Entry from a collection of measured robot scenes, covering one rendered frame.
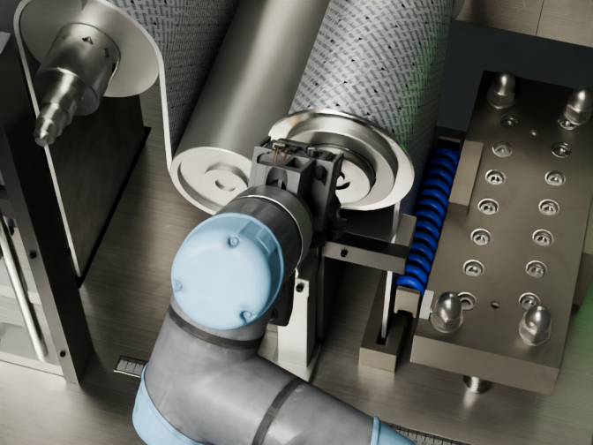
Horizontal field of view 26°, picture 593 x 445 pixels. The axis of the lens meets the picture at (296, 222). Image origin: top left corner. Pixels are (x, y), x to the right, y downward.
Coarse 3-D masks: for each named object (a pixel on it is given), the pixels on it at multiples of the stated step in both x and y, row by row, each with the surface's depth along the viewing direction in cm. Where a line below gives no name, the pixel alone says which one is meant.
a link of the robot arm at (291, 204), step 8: (240, 192) 103; (248, 192) 101; (256, 192) 100; (264, 192) 100; (272, 192) 101; (280, 192) 102; (288, 192) 102; (280, 200) 100; (288, 200) 101; (296, 200) 102; (288, 208) 99; (296, 208) 101; (304, 208) 103; (296, 216) 100; (304, 216) 102; (304, 224) 101; (304, 232) 100; (304, 240) 100; (304, 248) 101; (304, 256) 103
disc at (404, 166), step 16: (304, 112) 120; (320, 112) 120; (336, 112) 119; (272, 128) 124; (288, 128) 123; (352, 128) 120; (368, 128) 120; (384, 144) 121; (400, 144) 120; (400, 160) 122; (400, 176) 124; (400, 192) 126; (352, 208) 130; (368, 208) 130
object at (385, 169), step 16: (304, 128) 122; (320, 128) 120; (336, 128) 120; (336, 144) 121; (352, 144) 121; (368, 144) 120; (368, 160) 122; (384, 160) 121; (384, 176) 123; (384, 192) 125
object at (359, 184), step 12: (324, 144) 122; (348, 156) 121; (360, 156) 122; (348, 168) 122; (360, 168) 121; (372, 168) 123; (348, 180) 124; (360, 180) 123; (372, 180) 123; (336, 192) 126; (348, 192) 125; (360, 192) 125
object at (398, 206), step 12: (444, 60) 144; (432, 96) 139; (432, 108) 143; (432, 120) 147; (420, 132) 134; (432, 132) 152; (420, 144) 137; (420, 156) 141; (420, 168) 145; (420, 180) 149; (408, 192) 136; (396, 204) 129; (408, 204) 139; (396, 216) 130; (396, 228) 132
